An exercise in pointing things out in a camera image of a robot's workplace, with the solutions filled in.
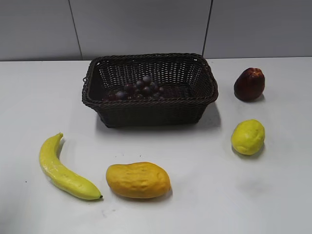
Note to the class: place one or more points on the purple red grape bunch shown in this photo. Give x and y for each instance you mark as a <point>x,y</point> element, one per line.
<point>143,88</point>

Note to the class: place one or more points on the dark woven wicker basket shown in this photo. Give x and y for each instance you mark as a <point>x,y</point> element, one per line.
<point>188,83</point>

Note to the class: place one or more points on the orange yellow mango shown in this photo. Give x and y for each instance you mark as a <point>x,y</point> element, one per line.
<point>140,180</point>

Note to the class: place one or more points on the yellow lemon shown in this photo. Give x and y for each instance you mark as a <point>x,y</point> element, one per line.
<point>248,137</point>

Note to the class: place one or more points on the yellow banana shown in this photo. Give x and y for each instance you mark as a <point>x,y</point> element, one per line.
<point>61,176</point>

